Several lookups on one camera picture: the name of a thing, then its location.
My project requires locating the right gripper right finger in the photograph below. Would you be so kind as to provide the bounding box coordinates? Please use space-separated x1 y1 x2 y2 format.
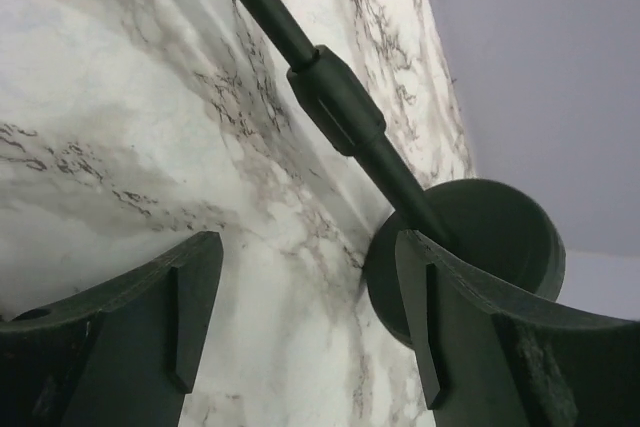
395 231 639 426

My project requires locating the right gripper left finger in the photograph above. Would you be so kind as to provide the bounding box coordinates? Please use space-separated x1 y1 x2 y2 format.
1 232 223 426

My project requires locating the black round-base shock-mount stand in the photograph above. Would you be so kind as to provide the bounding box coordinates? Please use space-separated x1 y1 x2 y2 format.
240 0 565 346

